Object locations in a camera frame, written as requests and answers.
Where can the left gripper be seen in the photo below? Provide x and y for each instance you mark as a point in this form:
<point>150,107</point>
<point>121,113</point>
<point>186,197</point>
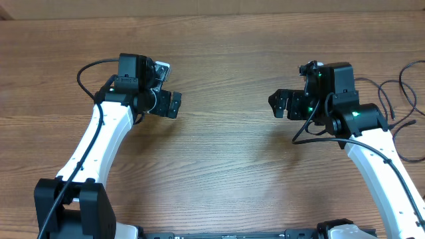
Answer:
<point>163,103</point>

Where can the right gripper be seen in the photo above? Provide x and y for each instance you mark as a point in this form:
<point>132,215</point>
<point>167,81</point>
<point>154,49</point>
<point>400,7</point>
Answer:
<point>295,104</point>

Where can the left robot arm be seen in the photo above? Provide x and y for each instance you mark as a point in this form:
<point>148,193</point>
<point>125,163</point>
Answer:
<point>75,204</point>

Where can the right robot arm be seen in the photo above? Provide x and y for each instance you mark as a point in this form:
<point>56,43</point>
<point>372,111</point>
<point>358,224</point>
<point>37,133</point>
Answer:
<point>331,100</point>

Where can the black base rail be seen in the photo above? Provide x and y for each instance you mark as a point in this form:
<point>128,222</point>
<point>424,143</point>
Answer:
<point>287,234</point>

